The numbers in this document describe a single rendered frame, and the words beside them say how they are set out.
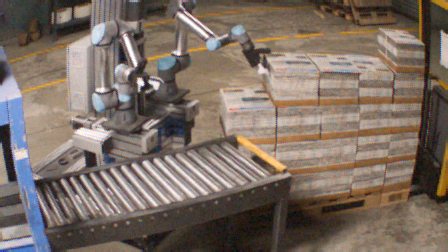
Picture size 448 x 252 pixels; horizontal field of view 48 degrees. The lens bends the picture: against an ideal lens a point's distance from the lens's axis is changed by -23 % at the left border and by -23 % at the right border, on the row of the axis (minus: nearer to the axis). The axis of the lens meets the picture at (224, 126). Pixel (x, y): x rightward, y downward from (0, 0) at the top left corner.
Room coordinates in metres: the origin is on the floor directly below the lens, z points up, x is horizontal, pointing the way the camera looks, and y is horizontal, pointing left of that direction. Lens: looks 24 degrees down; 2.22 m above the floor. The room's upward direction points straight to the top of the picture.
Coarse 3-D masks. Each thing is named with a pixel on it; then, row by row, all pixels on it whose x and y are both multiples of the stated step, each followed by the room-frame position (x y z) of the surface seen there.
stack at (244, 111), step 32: (224, 96) 3.63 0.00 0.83; (256, 96) 3.63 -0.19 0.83; (224, 128) 3.57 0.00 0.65; (256, 128) 3.42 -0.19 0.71; (288, 128) 3.45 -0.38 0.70; (320, 128) 3.51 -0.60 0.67; (352, 128) 3.51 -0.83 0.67; (384, 128) 3.55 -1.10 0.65; (256, 160) 3.42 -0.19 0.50; (288, 160) 3.45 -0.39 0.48; (320, 160) 3.48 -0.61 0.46; (352, 160) 3.51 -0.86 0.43; (320, 192) 3.49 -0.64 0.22; (256, 224) 3.43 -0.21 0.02
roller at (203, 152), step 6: (198, 150) 2.97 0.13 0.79; (204, 150) 2.94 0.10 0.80; (204, 156) 2.91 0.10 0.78; (210, 156) 2.88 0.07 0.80; (210, 162) 2.85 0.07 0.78; (216, 162) 2.82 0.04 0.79; (222, 162) 2.81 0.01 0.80; (216, 168) 2.80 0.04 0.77; (222, 168) 2.76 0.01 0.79; (228, 168) 2.74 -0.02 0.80; (228, 174) 2.70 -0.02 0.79; (234, 174) 2.68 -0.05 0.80; (234, 180) 2.65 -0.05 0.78; (240, 180) 2.63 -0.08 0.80; (246, 180) 2.62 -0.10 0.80
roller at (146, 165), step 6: (144, 162) 2.80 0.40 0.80; (144, 168) 2.78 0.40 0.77; (150, 168) 2.74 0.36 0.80; (156, 168) 2.74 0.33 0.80; (150, 174) 2.71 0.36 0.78; (156, 174) 2.67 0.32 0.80; (162, 174) 2.68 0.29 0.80; (156, 180) 2.65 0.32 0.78; (162, 180) 2.61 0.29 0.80; (162, 186) 2.59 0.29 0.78; (168, 186) 2.56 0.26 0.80; (174, 186) 2.56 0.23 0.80; (168, 192) 2.53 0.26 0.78; (174, 192) 2.50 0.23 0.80; (180, 192) 2.50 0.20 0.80; (174, 198) 2.47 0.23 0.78; (180, 198) 2.45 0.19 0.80; (186, 198) 2.44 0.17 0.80
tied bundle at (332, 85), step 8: (320, 72) 3.49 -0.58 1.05; (328, 72) 3.48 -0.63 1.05; (336, 72) 3.49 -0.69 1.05; (320, 80) 3.49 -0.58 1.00; (328, 80) 3.49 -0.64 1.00; (336, 80) 3.50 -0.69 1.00; (344, 80) 3.50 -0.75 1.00; (352, 80) 3.51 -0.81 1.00; (320, 88) 3.49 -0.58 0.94; (328, 88) 3.49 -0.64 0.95; (336, 88) 3.49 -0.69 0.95; (344, 88) 3.50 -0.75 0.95; (352, 88) 3.51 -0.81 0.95; (320, 96) 3.49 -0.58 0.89; (328, 96) 3.49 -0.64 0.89; (336, 96) 3.49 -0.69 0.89; (344, 96) 3.50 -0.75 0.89; (352, 96) 3.51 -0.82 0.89
